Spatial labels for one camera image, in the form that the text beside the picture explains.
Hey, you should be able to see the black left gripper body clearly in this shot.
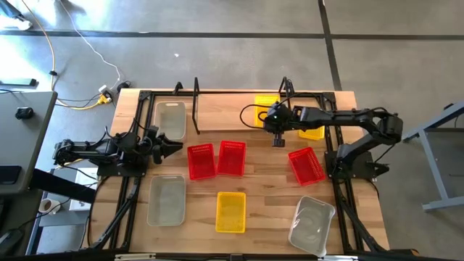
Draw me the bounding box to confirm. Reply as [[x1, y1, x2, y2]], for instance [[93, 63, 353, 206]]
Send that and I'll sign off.
[[144, 125, 166, 165]]

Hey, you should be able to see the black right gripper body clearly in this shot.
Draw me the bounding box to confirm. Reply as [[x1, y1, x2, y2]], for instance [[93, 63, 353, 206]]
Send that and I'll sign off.
[[263, 108, 304, 134]]

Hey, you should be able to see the white plastic handled bin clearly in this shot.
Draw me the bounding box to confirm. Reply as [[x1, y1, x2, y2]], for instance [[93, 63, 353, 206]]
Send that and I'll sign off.
[[287, 195, 336, 257], [154, 100, 188, 142], [146, 174, 187, 228]]

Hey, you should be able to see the yellow plastic slotted basket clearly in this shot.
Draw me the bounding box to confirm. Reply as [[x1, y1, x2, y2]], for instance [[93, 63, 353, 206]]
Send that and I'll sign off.
[[215, 191, 247, 234], [253, 94, 281, 128], [298, 125, 326, 141]]

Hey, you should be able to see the red plastic slotted basket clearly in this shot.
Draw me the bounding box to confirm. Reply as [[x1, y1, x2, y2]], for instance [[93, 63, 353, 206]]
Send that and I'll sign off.
[[186, 143, 218, 181], [216, 140, 247, 178], [288, 146, 327, 187]]

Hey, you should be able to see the white power strip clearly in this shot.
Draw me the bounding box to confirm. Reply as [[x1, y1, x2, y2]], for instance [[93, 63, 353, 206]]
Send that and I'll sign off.
[[98, 85, 113, 104]]

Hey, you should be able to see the white box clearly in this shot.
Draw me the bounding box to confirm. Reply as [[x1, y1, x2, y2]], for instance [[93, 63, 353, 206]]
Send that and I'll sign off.
[[68, 168, 99, 212]]

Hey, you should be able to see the white paper cup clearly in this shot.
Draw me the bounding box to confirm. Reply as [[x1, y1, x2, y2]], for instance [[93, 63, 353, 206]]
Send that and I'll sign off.
[[38, 198, 61, 215]]

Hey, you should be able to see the grey side table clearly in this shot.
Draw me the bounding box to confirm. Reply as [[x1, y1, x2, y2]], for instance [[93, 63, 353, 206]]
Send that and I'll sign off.
[[0, 90, 59, 196]]

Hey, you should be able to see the small black device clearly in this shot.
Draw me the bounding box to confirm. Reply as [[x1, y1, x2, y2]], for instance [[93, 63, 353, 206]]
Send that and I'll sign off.
[[14, 107, 35, 120]]

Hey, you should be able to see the grey metal stand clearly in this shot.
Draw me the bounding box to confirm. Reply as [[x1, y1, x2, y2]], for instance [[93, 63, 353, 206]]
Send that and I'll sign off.
[[402, 101, 464, 213]]

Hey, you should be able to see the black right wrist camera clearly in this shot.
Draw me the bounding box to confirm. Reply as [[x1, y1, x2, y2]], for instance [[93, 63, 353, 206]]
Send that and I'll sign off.
[[267, 102, 291, 123]]

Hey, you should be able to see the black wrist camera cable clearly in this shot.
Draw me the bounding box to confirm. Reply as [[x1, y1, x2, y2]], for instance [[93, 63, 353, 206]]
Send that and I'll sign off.
[[239, 93, 309, 131]]

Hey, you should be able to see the black aluminium table frame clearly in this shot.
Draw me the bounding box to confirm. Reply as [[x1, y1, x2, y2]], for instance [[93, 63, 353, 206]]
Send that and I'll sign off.
[[85, 81, 418, 261]]

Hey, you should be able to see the white cable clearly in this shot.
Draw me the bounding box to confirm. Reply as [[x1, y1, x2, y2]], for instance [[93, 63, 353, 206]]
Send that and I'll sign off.
[[57, 0, 123, 91]]

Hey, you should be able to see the yellow cable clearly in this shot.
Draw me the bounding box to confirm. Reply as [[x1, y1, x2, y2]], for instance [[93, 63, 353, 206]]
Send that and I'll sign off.
[[20, 0, 109, 110]]

